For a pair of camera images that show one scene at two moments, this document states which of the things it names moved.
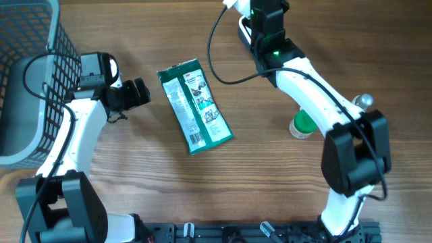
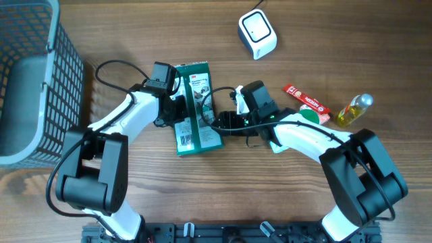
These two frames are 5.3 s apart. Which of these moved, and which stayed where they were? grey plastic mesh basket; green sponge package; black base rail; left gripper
Moved: left gripper; green sponge package
Stayed: black base rail; grey plastic mesh basket
